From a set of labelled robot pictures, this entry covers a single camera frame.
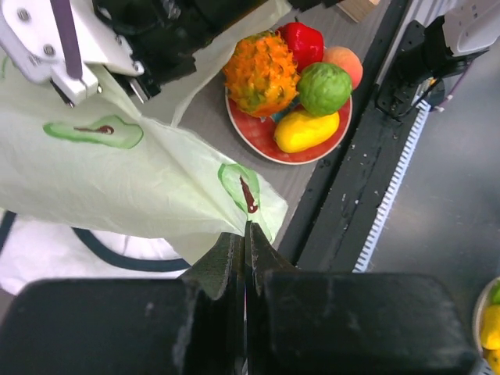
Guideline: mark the light green plastic bag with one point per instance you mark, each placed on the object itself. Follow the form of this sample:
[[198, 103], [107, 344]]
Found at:
[[102, 165]]

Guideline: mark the red fake pepper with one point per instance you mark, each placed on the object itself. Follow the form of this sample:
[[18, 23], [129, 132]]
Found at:
[[305, 43]]

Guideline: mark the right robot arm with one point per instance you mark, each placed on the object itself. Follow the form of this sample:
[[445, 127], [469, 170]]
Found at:
[[450, 42]]

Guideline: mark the wooden tray frame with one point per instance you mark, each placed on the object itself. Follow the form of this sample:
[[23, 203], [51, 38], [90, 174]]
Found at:
[[357, 10]]

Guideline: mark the orange fake pineapple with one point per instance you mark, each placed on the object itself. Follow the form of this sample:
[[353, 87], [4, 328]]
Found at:
[[261, 75]]

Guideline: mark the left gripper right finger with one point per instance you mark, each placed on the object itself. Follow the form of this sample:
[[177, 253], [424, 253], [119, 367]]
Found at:
[[260, 258]]

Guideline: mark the fake yellow lemon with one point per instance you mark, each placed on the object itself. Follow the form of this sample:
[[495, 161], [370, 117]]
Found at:
[[300, 130]]

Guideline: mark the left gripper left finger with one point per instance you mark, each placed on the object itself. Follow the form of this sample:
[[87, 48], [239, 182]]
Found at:
[[220, 274]]

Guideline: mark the perforated metal rail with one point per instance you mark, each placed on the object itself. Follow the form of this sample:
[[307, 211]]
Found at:
[[363, 261]]

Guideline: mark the white printed t-shirt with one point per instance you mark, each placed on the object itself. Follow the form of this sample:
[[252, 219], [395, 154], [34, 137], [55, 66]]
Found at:
[[32, 250]]

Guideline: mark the fake green lime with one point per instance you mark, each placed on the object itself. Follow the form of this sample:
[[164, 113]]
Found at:
[[324, 88]]

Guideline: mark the fake peach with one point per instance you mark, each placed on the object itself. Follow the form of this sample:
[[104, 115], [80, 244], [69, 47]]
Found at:
[[347, 60]]

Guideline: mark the red and teal plate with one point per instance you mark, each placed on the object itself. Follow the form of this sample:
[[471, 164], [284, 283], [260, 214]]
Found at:
[[258, 133]]

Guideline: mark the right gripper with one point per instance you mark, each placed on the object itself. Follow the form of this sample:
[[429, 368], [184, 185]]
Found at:
[[165, 35]]

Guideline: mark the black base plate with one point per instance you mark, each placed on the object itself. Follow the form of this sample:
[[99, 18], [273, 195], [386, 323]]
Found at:
[[333, 220]]

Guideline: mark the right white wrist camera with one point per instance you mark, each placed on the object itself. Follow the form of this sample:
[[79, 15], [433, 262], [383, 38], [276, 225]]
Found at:
[[57, 42]]

